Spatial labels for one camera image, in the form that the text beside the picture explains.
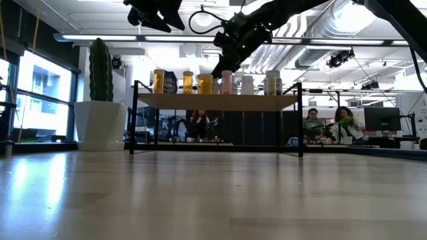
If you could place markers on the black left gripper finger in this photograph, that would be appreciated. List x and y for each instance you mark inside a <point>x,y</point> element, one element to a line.
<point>176,16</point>
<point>155,22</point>

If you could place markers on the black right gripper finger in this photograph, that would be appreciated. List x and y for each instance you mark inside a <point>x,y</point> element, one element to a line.
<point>221,68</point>

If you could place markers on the pink vial white cap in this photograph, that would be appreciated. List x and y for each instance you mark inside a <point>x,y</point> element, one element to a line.
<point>227,85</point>

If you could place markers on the wide amber bottle white cap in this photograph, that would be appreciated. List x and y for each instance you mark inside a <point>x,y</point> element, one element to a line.
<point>204,86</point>

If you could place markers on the slim white tube bottle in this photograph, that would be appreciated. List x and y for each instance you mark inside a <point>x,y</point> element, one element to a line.
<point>247,86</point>

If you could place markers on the long amber vial white cap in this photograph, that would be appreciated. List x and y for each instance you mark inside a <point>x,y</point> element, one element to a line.
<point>188,85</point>

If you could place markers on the short yellow vial white cap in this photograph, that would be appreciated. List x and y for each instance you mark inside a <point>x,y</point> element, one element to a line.
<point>271,85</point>

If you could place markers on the blue cap antacid bottle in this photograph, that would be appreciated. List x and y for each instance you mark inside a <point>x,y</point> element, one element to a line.
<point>171,85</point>

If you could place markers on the white bottle blue band label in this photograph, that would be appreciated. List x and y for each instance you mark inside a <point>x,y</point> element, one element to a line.
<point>279,86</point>

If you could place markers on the small amber vial white cap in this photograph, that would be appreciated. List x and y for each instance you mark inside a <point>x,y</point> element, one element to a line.
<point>159,83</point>

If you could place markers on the white globe pendant lamp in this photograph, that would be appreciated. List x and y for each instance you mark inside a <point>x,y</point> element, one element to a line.
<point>204,20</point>

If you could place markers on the person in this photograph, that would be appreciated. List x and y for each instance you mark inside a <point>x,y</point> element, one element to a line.
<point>312,130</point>
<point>348,133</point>
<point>199,126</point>

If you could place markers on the black cabinet row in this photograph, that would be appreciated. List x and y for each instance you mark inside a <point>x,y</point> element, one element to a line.
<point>260,126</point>

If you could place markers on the green cactus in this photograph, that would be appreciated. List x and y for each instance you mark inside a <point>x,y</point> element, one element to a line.
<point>100,70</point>

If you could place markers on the black track spotlight cluster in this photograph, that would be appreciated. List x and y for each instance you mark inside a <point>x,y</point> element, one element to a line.
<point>340,58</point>
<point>369,85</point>

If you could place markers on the white and blue round object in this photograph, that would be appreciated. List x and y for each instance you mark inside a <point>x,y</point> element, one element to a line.
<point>293,141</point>

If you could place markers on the long linear ceiling light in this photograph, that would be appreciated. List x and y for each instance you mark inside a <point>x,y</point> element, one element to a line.
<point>347,42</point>

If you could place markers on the white plant pot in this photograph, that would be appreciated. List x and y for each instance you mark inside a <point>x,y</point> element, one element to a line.
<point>100,126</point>

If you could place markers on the small green potted plant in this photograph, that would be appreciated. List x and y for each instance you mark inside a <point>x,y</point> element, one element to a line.
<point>347,122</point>

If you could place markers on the black computer monitor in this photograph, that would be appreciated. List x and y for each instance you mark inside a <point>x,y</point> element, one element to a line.
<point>382,119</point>

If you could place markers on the wooden shelf black metal frame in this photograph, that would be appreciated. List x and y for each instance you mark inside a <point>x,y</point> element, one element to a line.
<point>213,101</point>

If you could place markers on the black hanging ceiling camera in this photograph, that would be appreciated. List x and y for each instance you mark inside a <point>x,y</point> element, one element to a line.
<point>116,62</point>

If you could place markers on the large silver ventilation duct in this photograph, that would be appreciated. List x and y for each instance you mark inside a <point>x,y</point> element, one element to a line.
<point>333,36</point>

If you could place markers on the black aluminium frame rail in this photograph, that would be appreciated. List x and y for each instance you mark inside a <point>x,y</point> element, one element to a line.
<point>400,154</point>
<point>46,147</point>

